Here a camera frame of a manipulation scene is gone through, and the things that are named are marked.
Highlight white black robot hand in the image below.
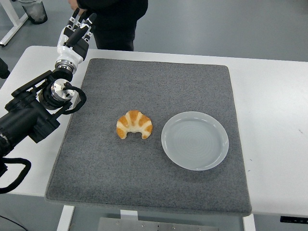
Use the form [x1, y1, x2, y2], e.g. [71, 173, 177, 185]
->
[56, 7, 98, 65]

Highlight golden croissant bread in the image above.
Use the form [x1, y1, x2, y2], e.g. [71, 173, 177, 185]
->
[116, 110, 154, 140]

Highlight light grey round plate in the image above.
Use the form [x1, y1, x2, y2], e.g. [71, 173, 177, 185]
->
[161, 111, 230, 171]

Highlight black mesh waste bin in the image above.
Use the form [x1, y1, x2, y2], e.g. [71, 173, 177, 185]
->
[18, 0, 48, 25]

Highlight person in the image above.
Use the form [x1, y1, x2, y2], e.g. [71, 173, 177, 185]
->
[67, 0, 148, 51]

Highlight grey felt table mat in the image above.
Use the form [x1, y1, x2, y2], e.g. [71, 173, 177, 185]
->
[44, 58, 253, 216]

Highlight black table control panel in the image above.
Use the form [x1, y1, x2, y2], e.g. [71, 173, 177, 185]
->
[280, 216, 308, 223]

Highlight white table frame leg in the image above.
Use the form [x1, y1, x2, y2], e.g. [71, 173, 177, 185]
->
[0, 0, 29, 48]

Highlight white table crossbar bracket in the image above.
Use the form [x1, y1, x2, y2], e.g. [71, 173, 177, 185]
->
[119, 209, 139, 219]

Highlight black floor cable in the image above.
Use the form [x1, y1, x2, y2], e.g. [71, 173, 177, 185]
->
[0, 215, 18, 231]

